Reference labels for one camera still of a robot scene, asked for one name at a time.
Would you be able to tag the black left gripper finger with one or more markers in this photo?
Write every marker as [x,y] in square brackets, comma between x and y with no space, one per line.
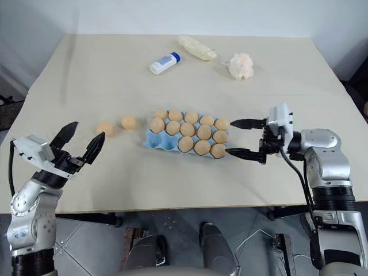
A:
[93,148]
[64,134]

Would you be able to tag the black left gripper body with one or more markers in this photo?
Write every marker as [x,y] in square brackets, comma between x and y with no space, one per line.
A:
[68,162]

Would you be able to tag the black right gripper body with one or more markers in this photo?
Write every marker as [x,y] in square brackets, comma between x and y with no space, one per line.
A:
[271,143]

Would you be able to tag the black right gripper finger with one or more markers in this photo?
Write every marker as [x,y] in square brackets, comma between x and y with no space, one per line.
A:
[247,153]
[248,123]

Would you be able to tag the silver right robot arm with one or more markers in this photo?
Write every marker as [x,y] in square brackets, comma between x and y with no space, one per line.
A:
[330,161]

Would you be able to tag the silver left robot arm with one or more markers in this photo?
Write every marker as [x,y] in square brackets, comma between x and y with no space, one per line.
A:
[30,207]

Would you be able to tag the brown egg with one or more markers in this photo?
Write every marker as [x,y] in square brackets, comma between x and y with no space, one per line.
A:
[222,124]
[105,128]
[204,132]
[175,115]
[160,114]
[218,151]
[185,143]
[191,117]
[187,129]
[220,137]
[157,125]
[207,120]
[202,147]
[128,122]
[173,128]

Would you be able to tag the blue egg carton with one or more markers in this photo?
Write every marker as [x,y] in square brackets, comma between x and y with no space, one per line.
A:
[158,141]

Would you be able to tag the white mesh bath sponge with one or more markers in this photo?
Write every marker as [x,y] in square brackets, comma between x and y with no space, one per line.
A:
[242,66]

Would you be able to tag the black table leg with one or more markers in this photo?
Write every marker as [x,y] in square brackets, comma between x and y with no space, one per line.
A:
[287,212]
[92,219]

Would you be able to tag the black equipment beside table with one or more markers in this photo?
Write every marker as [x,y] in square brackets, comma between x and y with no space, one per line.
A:
[7,110]

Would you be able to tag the clear bag of white grains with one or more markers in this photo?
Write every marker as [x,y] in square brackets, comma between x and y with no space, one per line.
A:
[195,48]

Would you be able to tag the dark rounded robot foot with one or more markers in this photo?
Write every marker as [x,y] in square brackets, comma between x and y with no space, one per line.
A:
[149,253]
[215,247]

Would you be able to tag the black furniture beside table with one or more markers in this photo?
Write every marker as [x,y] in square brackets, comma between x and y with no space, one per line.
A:
[356,89]

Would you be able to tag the white bottle with blue cap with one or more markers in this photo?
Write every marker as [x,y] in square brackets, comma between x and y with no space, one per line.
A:
[164,63]

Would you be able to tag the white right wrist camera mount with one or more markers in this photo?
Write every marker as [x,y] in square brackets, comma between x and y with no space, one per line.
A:
[280,118]

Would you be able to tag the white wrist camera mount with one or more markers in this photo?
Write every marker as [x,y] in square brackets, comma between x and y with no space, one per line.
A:
[33,148]
[280,118]

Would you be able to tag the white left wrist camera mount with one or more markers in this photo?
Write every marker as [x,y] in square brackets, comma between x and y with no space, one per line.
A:
[33,148]

